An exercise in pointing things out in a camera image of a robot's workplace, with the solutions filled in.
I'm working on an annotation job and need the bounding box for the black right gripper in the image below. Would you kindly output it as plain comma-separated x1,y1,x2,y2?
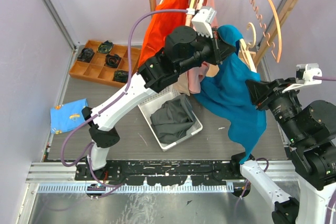
245,74,305,142

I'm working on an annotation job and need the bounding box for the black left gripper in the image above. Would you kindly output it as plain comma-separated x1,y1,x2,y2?
177,27,237,76

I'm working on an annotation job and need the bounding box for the cream wooden hanger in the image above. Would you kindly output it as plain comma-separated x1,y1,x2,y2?
238,22,257,73

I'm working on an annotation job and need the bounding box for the teal blue t shirt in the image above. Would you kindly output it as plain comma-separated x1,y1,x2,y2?
194,25,267,164

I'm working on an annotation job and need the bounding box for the dark grey t shirt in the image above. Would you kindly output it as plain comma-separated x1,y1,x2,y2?
150,94,196,144

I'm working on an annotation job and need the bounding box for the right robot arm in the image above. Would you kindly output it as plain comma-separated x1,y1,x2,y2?
230,78,335,223

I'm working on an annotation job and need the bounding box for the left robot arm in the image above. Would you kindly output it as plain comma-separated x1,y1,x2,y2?
82,26,235,180

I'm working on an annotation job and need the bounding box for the pink t shirt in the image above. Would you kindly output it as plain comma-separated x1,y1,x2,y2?
187,0,220,95

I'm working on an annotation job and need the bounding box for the beige t shirt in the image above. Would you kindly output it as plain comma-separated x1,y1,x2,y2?
173,72,190,96

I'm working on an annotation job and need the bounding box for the orange red t shirt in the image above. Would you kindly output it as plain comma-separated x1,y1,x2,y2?
138,0,188,67

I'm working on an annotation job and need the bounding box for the white plastic basket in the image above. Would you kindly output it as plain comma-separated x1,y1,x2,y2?
138,86,203,151

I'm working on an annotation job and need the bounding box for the rolled dark green sock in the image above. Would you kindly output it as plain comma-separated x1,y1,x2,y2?
113,70,129,83

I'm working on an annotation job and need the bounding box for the rolled black sock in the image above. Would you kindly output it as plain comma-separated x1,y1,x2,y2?
105,54,121,68

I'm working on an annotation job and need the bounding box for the wooden compartment tray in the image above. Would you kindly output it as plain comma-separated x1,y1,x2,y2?
69,40,141,88

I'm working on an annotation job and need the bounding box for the blue patterned cloth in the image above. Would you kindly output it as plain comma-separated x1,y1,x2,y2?
50,99,88,134

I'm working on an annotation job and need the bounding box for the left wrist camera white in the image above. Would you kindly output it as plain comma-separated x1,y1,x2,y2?
187,6,217,38

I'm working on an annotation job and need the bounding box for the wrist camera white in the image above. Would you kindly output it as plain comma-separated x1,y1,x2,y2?
282,63,322,93
187,6,217,38

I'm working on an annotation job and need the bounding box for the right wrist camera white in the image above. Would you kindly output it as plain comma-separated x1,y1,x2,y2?
282,63,322,93

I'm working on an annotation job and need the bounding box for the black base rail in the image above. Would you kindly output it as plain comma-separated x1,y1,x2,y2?
75,158,237,187

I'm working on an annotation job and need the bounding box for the white slotted cable duct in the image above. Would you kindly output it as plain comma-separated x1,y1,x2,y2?
37,183,234,194

